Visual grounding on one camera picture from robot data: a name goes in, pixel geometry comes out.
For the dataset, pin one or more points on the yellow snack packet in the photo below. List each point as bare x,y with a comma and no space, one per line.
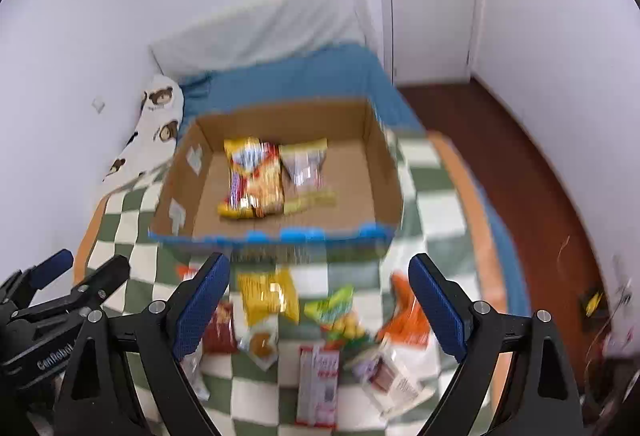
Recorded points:
267,296

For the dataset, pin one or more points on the small red and white packet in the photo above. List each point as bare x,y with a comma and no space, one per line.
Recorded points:
186,273

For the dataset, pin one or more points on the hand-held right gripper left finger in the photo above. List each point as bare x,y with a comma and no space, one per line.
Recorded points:
200,311

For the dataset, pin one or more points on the orange snack packet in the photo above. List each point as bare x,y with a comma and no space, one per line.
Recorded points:
407,321

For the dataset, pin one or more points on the white door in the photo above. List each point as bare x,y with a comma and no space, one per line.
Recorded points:
435,16

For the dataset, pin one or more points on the dark red snack packet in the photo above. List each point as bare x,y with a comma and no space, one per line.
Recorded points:
221,328

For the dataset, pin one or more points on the clear packet with brown pastry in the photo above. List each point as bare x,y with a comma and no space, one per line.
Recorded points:
387,376

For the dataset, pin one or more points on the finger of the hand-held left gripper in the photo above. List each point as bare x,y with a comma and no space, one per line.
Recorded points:
100,277
50,264

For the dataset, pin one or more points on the yellow and black object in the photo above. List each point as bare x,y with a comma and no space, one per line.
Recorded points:
592,303

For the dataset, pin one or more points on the clear packet with yellow top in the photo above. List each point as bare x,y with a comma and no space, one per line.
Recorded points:
305,164

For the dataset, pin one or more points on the green candy packet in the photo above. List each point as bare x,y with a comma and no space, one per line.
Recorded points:
335,313

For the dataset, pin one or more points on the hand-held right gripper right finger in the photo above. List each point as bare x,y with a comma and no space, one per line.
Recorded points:
440,311

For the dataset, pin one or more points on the yellow snack bar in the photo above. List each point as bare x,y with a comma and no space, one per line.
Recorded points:
310,201

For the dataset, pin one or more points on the green checkered blanket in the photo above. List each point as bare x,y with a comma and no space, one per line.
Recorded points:
425,216

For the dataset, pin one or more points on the red and white snack box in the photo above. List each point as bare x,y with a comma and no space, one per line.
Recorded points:
317,386

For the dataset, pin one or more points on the bear print cloth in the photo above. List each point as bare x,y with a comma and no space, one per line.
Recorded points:
155,126

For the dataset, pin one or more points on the cardboard box with printed outside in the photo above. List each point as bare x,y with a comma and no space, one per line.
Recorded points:
310,166

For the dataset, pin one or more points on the braised egg packet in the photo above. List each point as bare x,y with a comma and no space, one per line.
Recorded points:
260,343

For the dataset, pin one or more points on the white snack packet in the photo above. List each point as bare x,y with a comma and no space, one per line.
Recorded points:
196,376

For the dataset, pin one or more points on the white pillow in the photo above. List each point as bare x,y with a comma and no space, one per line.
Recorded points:
270,29

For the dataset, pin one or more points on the yellow and red chips packet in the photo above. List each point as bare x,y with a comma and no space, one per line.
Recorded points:
252,176

